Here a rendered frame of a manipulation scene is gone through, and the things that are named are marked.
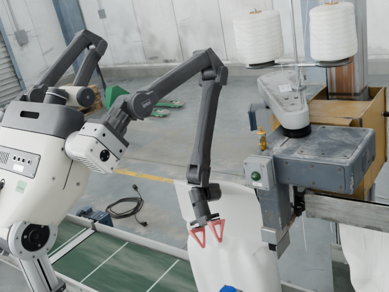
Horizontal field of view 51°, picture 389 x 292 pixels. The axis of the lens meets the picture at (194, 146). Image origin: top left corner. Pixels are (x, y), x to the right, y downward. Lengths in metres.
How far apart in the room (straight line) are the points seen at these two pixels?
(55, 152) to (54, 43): 8.55
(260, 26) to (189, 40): 6.51
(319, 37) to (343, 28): 0.07
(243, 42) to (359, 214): 0.67
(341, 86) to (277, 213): 0.56
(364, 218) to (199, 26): 6.56
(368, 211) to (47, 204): 0.99
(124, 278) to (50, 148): 1.29
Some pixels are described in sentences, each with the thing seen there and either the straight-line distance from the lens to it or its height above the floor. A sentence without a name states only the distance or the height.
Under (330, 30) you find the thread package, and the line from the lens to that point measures 1.32.
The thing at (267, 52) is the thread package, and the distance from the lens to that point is 1.43.
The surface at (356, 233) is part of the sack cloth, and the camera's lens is 1.45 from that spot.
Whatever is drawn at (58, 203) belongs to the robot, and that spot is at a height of 1.29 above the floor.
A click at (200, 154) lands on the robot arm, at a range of 1.44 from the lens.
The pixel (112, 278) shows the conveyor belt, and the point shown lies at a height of 0.38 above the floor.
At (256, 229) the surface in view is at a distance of 1.66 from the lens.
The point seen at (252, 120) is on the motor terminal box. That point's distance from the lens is 1.68.
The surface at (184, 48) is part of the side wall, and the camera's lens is 8.00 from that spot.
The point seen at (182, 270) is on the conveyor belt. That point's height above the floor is 0.38.
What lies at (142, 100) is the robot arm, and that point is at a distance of 1.24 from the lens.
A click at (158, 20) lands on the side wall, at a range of 8.25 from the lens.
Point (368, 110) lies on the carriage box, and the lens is 1.48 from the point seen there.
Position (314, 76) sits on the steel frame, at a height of 0.11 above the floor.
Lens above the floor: 1.86
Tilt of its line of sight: 23 degrees down
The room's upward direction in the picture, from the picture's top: 12 degrees counter-clockwise
